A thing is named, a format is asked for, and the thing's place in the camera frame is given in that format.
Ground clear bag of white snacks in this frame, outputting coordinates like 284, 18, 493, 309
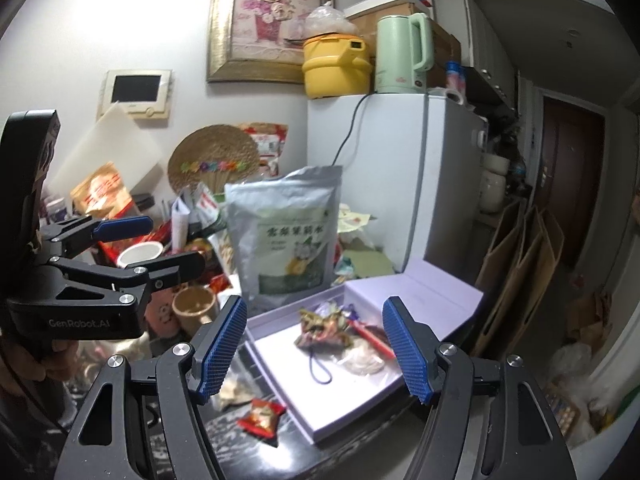
212, 353, 259, 412

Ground white flower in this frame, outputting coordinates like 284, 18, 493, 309
342, 344, 385, 376

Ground gold framed flower picture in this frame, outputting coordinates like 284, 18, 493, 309
206, 0, 334, 84

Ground lavender gift box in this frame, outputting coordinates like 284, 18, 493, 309
246, 260, 483, 443

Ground wall intercom panel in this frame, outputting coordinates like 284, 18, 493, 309
96, 68, 174, 120

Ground person left hand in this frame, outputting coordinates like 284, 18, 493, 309
1, 337, 78, 382

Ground beige ceramic mug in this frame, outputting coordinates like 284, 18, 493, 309
171, 286, 219, 336

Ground silver pear tea pouch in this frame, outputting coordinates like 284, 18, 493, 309
224, 166, 343, 318

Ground green electric kettle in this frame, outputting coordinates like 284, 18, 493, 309
374, 13, 435, 93

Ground woven straw round mat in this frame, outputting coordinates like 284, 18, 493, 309
167, 125, 260, 194

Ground purple silk drawstring pouch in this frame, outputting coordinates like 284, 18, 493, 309
300, 300, 354, 386

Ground yellow rice cooker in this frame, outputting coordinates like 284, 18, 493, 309
302, 34, 373, 100

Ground brown paper bags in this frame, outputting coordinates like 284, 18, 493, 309
471, 200, 564, 359

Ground pink paper cup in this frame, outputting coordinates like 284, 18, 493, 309
116, 240, 164, 269

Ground red snack packet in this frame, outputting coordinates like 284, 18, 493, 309
236, 399, 286, 445

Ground white refrigerator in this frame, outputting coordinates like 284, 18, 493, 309
307, 91, 488, 275

